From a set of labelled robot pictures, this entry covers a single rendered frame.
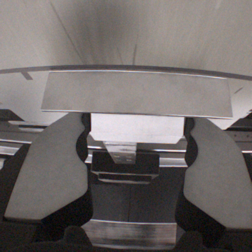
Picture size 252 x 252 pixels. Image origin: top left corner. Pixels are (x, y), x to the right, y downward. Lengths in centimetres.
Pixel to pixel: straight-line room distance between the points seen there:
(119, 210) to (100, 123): 55
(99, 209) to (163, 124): 56
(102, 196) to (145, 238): 52
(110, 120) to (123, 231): 9
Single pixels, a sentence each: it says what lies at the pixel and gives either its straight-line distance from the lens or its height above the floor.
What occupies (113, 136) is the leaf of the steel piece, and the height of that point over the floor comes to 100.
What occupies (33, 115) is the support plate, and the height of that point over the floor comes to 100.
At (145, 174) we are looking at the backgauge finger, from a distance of 36.
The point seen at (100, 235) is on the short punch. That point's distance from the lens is 18.
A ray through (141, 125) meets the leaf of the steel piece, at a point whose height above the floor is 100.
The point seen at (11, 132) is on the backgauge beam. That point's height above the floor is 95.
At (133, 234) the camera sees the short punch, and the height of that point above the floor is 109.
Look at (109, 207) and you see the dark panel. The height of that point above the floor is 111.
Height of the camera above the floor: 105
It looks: 18 degrees down
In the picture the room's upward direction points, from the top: 177 degrees counter-clockwise
